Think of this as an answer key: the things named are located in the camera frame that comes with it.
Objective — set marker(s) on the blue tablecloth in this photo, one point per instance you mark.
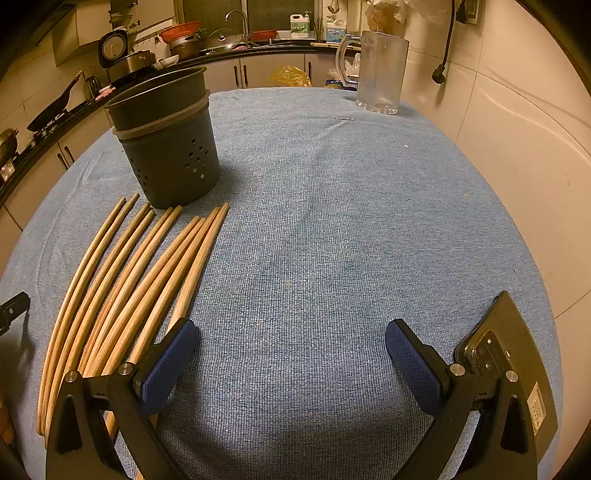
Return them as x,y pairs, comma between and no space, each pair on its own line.
323,230

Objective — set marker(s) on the black frying pan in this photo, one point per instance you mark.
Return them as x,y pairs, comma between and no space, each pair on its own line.
46,117

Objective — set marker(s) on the wooden cutting board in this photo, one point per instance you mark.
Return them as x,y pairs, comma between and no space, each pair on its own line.
332,43

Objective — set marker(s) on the glass pot lid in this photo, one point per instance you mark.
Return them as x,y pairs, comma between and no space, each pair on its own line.
224,39

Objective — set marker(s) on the wall power socket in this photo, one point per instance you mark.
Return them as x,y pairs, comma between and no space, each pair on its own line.
470,10

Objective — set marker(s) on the small red bowl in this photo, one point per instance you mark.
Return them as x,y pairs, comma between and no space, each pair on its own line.
264,35

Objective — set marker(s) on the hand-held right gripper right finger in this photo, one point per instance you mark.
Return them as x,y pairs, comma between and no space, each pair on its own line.
411,360

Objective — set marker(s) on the green label detergent bottle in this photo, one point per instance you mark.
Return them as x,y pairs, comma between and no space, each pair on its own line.
301,27

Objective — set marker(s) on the yellow plastic bag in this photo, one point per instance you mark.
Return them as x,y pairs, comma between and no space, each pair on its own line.
291,77

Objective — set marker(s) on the black smartphone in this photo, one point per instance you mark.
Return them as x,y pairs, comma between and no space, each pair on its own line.
512,318
482,350

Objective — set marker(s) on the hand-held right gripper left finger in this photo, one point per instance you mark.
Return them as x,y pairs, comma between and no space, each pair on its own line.
171,364

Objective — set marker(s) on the steel wok with lid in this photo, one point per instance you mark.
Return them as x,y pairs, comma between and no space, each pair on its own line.
7,143

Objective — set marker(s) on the red plastic basin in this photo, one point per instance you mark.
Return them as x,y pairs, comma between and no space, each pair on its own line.
181,30

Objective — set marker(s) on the pink cloth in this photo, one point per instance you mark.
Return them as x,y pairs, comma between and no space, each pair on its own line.
104,92

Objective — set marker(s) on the black rice cooker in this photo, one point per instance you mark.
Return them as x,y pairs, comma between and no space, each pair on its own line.
113,48

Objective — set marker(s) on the kitchen window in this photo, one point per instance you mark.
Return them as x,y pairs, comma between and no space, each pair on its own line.
277,9

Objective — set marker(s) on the blue label detergent bottle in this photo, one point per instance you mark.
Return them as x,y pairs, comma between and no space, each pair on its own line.
336,31

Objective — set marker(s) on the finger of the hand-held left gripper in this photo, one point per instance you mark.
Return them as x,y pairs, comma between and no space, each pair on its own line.
16,309

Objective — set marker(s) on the upper kitchen cabinets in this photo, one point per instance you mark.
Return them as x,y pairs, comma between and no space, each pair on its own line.
78,37

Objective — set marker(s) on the dark grey perforated chopstick holder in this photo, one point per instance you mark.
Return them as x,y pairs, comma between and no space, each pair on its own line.
171,152

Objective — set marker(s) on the clear glass pitcher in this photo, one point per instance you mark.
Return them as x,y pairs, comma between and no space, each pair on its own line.
378,69

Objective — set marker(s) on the hanging bag of noodles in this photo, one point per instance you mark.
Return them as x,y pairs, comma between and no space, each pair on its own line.
383,11

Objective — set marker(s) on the bunch of wooden chopsticks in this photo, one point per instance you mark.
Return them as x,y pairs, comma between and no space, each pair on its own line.
138,286

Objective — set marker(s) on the chrome faucet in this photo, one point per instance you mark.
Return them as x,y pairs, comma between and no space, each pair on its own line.
236,16

